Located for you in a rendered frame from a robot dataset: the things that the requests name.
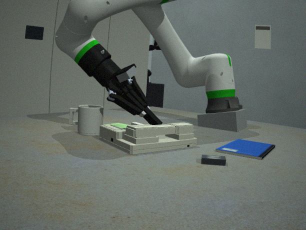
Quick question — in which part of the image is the green sticky note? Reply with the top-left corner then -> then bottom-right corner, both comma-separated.
104,123 -> 130,129

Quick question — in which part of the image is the blue notebook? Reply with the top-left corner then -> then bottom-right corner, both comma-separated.
215,139 -> 276,160

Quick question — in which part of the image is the white mug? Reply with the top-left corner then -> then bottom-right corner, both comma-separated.
69,105 -> 104,136

